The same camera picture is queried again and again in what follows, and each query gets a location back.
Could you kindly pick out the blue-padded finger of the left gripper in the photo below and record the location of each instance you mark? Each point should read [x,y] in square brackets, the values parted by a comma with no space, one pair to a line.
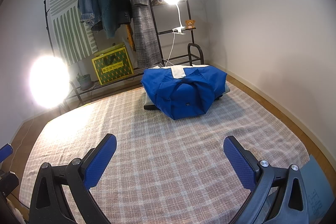
[5,152]

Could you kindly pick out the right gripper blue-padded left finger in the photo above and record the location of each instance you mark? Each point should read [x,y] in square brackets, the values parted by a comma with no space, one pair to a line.
[49,204]

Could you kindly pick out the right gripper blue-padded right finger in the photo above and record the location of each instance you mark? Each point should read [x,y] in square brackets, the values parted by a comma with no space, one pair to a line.
[277,194]

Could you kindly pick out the white and blue jacket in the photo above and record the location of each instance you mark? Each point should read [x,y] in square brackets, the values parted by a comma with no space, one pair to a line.
[182,91]

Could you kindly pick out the plaid bed blanket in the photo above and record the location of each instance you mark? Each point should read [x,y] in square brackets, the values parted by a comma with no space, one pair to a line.
[165,171]

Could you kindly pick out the folded black garment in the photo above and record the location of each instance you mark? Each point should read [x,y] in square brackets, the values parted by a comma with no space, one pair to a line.
[149,105]

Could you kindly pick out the small potted plant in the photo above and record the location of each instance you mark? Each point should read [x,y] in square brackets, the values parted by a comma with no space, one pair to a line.
[84,81]

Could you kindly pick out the yellow green storage box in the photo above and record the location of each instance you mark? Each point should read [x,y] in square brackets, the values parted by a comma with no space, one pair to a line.
[112,64]

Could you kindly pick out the hanging grey plaid coat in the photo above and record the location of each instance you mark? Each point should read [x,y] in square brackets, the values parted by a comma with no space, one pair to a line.
[145,38]

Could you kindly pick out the green striped white cloth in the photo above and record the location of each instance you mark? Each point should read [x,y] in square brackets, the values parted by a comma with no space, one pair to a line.
[74,39]

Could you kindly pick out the hanging teal jacket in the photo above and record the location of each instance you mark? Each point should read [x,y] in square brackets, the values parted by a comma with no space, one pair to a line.
[108,17]

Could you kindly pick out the small teddy bear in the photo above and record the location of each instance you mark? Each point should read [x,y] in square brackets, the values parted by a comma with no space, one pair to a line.
[190,24]

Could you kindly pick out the hanging blue denim jacket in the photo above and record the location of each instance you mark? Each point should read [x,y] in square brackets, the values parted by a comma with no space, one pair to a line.
[90,14]

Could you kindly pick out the brown shoes on shelf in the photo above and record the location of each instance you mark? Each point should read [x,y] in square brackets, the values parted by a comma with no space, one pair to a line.
[157,2]

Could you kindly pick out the ring light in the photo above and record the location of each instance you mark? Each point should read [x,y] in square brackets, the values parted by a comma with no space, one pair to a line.
[49,81]

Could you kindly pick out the black bed rail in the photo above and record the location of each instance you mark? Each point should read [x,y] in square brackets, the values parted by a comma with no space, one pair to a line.
[195,56]

